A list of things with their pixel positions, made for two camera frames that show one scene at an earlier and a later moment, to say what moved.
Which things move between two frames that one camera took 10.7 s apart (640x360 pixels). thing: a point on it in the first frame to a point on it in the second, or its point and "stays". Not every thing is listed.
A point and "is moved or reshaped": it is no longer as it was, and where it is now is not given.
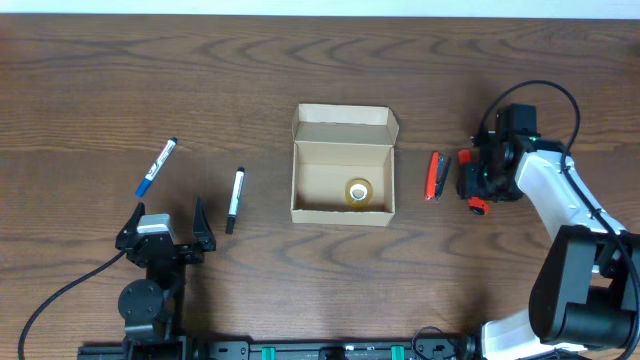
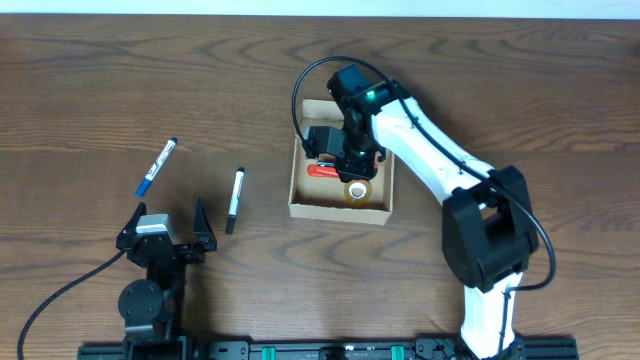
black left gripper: (204, 238) stays
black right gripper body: (479, 181) to (349, 158)
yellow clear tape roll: (358, 192) stays
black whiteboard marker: (235, 197) stays
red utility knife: (477, 205) is moved or reshaped
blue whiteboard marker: (157, 166) stays
